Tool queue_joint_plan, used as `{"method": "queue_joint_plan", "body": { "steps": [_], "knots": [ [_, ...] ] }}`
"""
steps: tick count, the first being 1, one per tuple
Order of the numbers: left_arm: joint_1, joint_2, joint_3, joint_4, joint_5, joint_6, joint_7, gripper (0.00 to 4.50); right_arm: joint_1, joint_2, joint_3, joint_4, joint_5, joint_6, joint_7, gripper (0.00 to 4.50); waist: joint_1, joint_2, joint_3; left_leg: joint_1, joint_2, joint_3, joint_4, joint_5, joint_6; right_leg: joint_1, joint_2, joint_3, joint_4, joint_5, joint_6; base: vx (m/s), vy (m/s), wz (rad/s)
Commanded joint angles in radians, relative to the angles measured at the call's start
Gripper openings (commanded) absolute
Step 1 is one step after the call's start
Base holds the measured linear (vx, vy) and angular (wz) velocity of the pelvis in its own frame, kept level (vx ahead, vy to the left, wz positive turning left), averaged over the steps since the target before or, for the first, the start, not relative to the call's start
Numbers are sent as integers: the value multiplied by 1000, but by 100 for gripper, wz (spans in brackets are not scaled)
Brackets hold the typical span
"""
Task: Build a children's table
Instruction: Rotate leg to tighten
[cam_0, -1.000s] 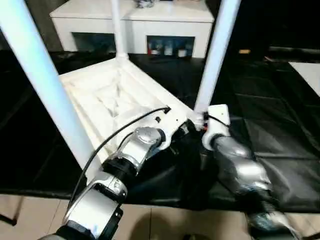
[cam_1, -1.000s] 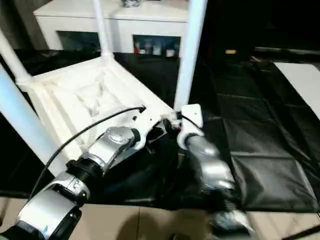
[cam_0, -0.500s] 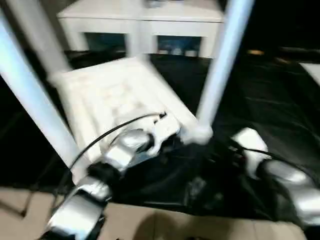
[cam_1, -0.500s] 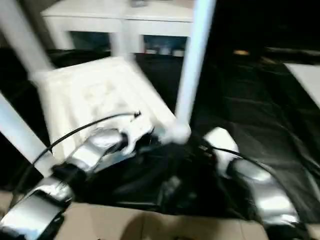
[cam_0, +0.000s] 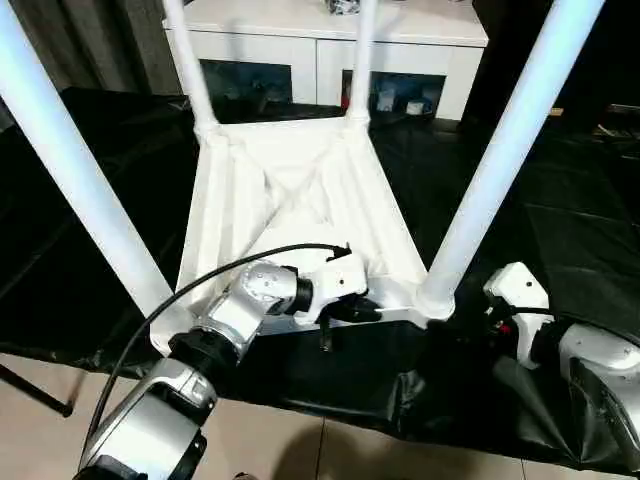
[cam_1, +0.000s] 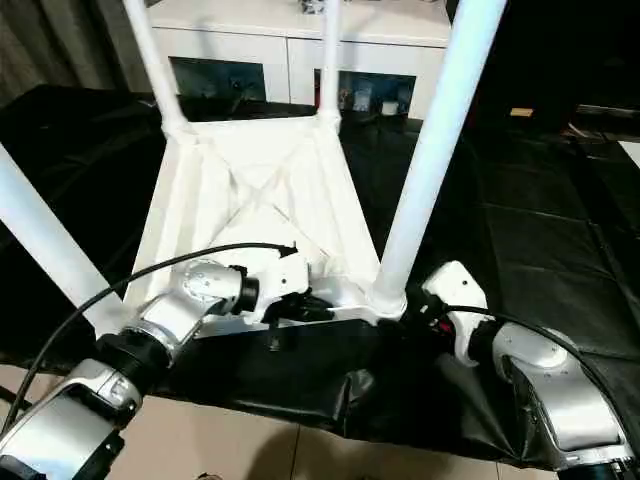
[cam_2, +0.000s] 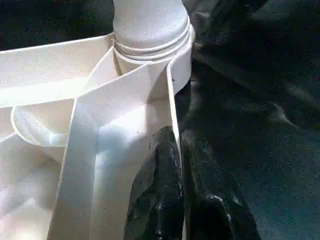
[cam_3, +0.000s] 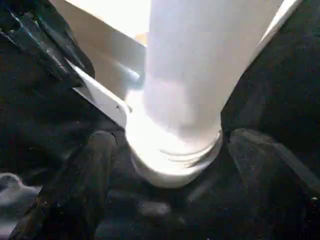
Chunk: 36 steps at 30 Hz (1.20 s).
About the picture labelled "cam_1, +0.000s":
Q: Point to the white plastic table top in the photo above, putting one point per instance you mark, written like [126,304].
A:
[260,150]

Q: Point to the white plastic table leg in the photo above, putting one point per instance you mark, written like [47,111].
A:
[331,60]
[45,225]
[440,125]
[155,65]

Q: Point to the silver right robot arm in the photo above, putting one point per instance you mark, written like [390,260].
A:
[550,380]

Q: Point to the black plastic mat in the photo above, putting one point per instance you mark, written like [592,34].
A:
[550,225]

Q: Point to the small white cup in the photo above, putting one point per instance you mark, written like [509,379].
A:
[389,106]

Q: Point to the small yellow label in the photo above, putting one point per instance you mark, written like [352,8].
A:
[521,112]

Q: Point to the white flat board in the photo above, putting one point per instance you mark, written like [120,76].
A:
[631,152]

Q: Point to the black horizontal bar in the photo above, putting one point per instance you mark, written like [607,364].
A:
[607,111]

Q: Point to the white cabinet with glass doors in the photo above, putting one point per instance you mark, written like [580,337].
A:
[225,40]

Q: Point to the dark object on cabinet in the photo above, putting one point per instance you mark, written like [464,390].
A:
[312,5]

